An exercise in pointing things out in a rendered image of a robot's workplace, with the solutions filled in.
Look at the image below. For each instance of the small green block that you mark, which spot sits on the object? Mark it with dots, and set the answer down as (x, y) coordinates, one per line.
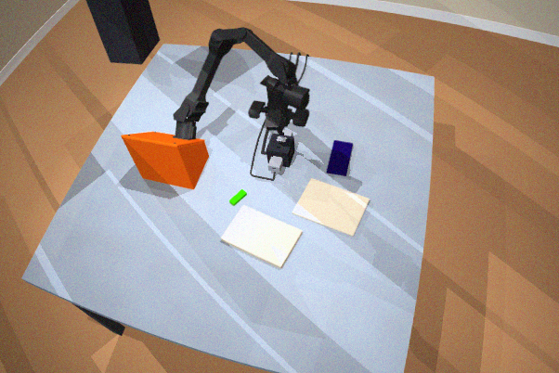
(238, 197)

